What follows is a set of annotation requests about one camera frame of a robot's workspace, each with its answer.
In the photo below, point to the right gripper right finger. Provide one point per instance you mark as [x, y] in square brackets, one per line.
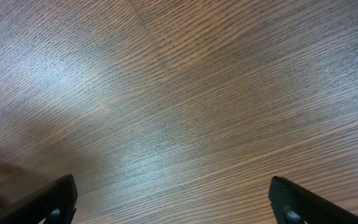
[291, 203]

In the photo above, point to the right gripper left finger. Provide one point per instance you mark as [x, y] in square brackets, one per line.
[53, 204]

